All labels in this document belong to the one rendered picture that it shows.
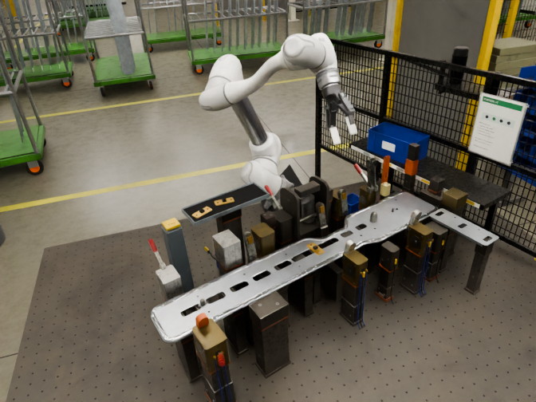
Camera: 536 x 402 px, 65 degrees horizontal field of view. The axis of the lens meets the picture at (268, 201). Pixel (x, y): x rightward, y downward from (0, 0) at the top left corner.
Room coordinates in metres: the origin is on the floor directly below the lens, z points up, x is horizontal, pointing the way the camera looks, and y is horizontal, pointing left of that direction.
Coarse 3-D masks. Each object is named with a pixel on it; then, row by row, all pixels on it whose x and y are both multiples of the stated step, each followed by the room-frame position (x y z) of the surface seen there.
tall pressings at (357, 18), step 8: (320, 0) 9.22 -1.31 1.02; (328, 0) 9.20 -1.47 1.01; (344, 0) 9.49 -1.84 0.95; (360, 0) 9.46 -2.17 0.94; (320, 8) 9.18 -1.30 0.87; (328, 8) 9.17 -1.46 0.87; (344, 8) 9.46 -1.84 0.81; (352, 8) 9.43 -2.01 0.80; (360, 8) 9.42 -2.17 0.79; (312, 16) 9.15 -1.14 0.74; (320, 16) 9.15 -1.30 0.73; (328, 16) 9.13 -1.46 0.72; (344, 16) 9.42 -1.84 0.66; (352, 16) 9.39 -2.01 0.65; (360, 16) 9.41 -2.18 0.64; (368, 16) 9.60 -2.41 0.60; (312, 24) 9.12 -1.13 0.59; (320, 24) 9.15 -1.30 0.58; (328, 24) 9.15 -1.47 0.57; (336, 24) 9.39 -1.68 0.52; (344, 24) 9.37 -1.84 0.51; (352, 24) 9.35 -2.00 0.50; (360, 24) 9.61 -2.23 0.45; (368, 24) 9.55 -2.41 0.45; (312, 32) 9.08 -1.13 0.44; (320, 32) 9.15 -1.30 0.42; (336, 32) 9.35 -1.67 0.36; (344, 32) 9.33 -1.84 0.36; (352, 32) 9.30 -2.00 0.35; (360, 32) 9.56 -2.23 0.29; (368, 32) 9.50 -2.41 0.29
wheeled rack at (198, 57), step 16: (224, 16) 8.30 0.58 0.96; (240, 16) 8.17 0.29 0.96; (256, 16) 8.23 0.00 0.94; (288, 32) 8.35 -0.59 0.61; (192, 48) 7.98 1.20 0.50; (208, 48) 8.95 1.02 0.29; (224, 48) 8.86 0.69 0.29; (240, 48) 8.76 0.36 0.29; (256, 48) 8.67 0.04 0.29; (272, 48) 8.58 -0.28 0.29; (192, 64) 7.95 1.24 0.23
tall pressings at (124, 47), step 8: (104, 0) 7.48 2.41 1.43; (112, 0) 7.37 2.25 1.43; (112, 8) 7.35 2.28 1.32; (120, 8) 7.67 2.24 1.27; (112, 16) 7.33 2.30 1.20; (120, 16) 7.36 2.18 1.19; (112, 24) 7.46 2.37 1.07; (120, 24) 7.34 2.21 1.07; (120, 32) 7.33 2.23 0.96; (120, 40) 7.31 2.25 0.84; (128, 40) 7.63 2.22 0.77; (120, 48) 7.29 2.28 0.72; (128, 48) 7.32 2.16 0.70; (120, 56) 7.27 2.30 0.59; (128, 56) 7.31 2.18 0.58; (120, 64) 7.40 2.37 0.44; (128, 64) 7.29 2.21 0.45; (128, 72) 7.27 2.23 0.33
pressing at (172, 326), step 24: (408, 192) 1.79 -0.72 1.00; (360, 216) 1.60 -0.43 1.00; (384, 216) 1.59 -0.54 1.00; (408, 216) 1.58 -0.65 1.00; (312, 240) 1.44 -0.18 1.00; (360, 240) 1.42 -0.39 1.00; (264, 264) 1.31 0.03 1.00; (312, 264) 1.29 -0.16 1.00; (216, 288) 1.18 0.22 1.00; (264, 288) 1.17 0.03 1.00; (168, 312) 1.08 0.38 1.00; (216, 312) 1.06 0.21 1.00; (168, 336) 0.97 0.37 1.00
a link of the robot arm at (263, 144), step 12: (228, 60) 2.06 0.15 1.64; (216, 72) 1.99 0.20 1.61; (228, 72) 1.99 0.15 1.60; (240, 72) 2.07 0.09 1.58; (240, 108) 2.09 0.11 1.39; (252, 108) 2.13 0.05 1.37; (240, 120) 2.14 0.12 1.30; (252, 120) 2.13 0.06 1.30; (252, 132) 2.15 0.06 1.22; (264, 132) 2.20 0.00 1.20; (252, 144) 2.22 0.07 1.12; (264, 144) 2.19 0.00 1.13; (276, 144) 2.25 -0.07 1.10; (252, 156) 2.23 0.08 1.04; (264, 156) 2.18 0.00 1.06; (276, 156) 2.21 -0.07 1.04
